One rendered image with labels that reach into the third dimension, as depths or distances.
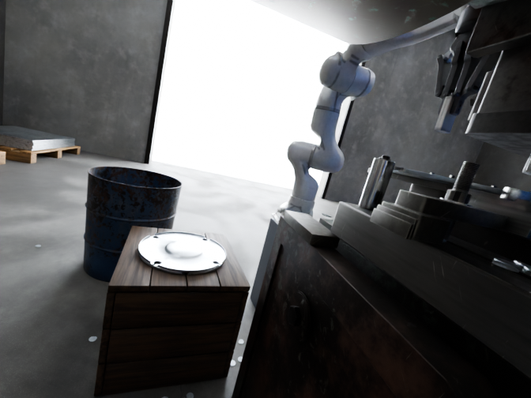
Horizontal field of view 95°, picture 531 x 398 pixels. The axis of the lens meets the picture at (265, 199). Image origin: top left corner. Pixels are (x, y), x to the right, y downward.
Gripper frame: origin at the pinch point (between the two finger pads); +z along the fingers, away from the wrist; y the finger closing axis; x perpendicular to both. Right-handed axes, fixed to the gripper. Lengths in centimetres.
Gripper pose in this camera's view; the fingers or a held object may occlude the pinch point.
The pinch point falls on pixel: (447, 115)
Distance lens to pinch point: 66.3
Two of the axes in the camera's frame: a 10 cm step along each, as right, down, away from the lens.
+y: -2.8, -2.3, 9.3
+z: -2.3, 9.6, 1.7
